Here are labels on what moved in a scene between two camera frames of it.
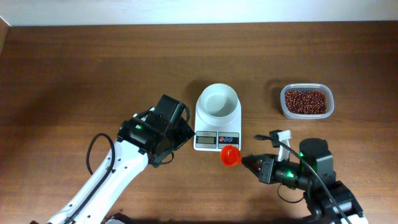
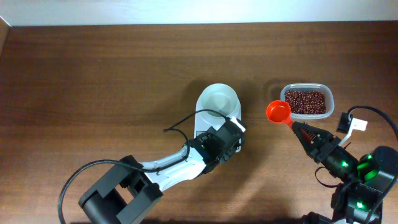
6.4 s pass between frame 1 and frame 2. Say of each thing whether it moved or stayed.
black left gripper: moved
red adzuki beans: stayed
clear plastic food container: stayed
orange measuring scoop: moved
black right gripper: moved
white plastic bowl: stayed
